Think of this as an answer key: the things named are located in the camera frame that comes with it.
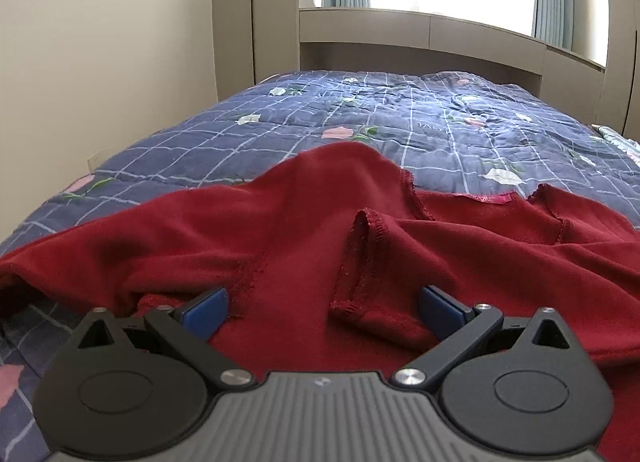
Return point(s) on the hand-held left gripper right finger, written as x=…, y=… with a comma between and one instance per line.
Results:
x=440, y=309

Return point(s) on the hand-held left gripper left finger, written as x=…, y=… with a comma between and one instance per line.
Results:
x=206, y=313

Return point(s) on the dark red knit garment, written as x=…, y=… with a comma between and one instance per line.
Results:
x=300, y=242

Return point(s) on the blue checked floral quilt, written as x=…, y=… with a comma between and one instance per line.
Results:
x=350, y=101

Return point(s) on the light floral cloth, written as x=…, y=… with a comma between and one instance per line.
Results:
x=620, y=141

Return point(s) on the beige headboard cabinet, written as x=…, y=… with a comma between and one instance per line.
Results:
x=375, y=26

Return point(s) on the beige tall wardrobe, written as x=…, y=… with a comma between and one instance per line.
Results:
x=622, y=41
x=232, y=16

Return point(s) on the white wall socket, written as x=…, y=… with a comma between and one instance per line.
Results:
x=93, y=161

